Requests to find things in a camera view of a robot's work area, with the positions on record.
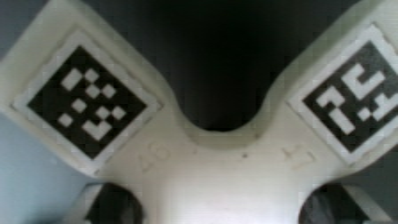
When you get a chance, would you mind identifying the white cross-shaped table base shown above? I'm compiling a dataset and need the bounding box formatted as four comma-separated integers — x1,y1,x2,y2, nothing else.
0,0,398,224

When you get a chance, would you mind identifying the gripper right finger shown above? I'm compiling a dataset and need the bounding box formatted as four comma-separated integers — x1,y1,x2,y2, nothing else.
299,184,398,224

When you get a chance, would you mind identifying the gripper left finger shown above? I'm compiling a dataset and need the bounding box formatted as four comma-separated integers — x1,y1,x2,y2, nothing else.
61,181,146,224

